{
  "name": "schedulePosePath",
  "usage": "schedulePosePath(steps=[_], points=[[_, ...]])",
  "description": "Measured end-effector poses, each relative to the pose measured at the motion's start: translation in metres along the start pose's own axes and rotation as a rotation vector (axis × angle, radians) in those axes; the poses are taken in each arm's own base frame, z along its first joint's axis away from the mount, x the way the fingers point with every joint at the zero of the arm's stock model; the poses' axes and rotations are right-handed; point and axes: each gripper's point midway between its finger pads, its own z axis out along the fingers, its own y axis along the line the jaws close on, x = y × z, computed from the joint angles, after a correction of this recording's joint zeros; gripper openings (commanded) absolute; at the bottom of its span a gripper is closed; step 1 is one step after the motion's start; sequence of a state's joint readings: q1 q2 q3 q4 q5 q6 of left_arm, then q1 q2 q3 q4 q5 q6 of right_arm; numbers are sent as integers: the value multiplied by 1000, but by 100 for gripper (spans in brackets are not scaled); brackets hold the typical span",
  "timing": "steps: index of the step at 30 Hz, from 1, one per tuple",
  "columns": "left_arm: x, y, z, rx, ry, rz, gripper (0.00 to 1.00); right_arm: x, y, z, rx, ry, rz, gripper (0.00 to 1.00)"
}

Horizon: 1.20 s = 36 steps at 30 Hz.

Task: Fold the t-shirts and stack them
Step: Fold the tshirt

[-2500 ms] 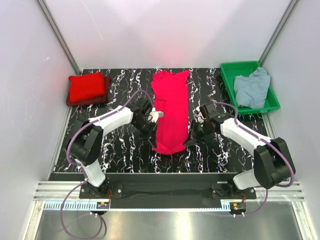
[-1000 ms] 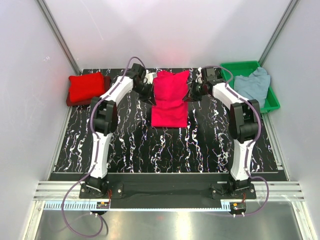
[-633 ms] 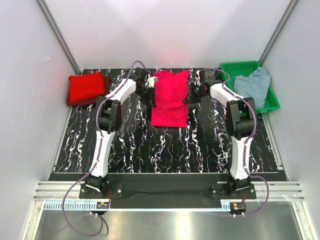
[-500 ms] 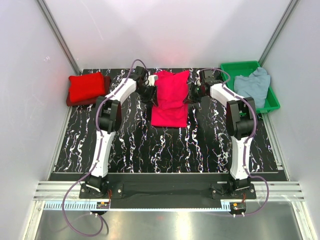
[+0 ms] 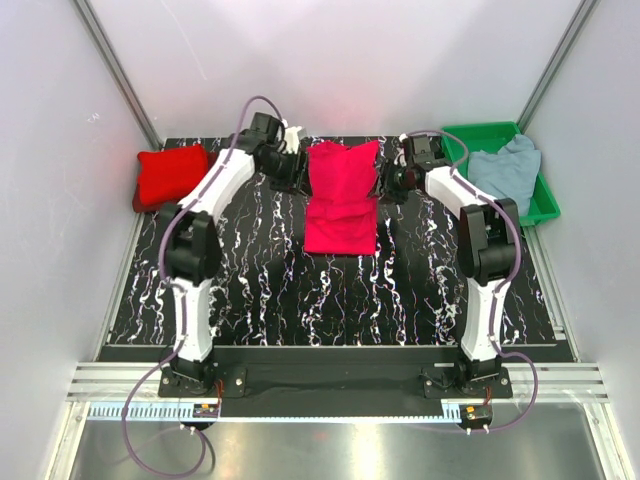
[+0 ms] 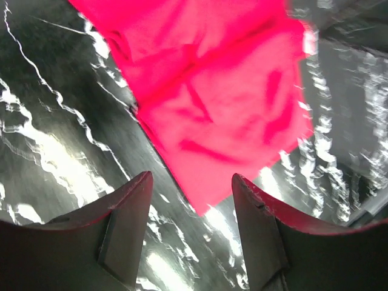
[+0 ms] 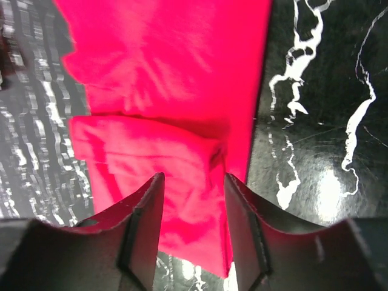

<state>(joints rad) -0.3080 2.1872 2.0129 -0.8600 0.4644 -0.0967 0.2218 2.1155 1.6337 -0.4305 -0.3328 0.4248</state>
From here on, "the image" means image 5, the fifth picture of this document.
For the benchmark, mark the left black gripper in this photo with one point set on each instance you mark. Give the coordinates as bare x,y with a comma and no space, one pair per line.
295,180

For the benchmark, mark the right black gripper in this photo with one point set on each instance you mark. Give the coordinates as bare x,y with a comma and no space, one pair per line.
386,186

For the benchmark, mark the magenta t shirt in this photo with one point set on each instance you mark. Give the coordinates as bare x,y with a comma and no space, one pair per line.
341,217

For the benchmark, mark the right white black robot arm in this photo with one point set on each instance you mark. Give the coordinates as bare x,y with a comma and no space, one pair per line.
489,249

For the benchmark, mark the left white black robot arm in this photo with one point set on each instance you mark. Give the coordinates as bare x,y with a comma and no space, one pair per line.
190,253

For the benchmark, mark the green plastic bin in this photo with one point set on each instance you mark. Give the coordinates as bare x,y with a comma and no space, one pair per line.
490,138

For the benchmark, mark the grey blue t shirt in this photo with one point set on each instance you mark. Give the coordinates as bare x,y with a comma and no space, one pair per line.
511,172

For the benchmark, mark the folded dark red t shirt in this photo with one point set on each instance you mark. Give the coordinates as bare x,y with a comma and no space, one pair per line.
142,205

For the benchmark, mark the right orange connector box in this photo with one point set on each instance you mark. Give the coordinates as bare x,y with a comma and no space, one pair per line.
477,413

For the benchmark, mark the orange connector box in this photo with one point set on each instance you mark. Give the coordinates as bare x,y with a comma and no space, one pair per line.
477,413
207,410

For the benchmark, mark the left orange connector box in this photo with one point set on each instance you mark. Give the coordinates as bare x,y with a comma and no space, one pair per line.
207,410

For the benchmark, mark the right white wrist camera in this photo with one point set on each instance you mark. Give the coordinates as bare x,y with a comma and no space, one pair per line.
400,159

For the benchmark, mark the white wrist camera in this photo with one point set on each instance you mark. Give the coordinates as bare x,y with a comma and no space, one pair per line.
400,159
292,138

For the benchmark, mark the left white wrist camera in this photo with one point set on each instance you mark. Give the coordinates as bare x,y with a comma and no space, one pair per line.
292,138

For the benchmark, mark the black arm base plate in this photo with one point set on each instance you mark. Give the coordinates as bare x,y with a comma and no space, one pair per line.
464,372

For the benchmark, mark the right aluminium corner post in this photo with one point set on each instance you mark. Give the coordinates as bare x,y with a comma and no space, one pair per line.
569,38

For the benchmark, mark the aluminium corner post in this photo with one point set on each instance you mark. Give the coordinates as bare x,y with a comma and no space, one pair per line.
569,38
107,52

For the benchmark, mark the left aluminium corner post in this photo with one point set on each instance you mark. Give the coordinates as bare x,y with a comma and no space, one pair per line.
107,52

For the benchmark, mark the aluminium front rail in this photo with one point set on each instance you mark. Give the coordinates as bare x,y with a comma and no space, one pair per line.
551,382

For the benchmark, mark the white slotted cable duct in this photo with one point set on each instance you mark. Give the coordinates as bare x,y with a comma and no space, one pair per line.
430,413

